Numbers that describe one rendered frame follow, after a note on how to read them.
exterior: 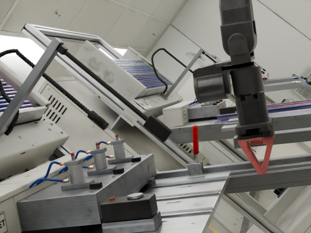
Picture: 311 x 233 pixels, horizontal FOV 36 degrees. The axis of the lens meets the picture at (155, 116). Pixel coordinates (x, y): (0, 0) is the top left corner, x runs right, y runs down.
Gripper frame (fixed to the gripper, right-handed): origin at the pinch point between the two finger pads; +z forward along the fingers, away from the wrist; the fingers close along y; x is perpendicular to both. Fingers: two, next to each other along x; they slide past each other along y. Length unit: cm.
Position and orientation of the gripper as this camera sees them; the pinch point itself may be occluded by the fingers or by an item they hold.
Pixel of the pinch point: (261, 168)
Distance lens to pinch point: 95.6
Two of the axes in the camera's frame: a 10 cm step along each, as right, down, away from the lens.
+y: -2.5, 1.0, -9.6
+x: 9.5, -1.5, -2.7
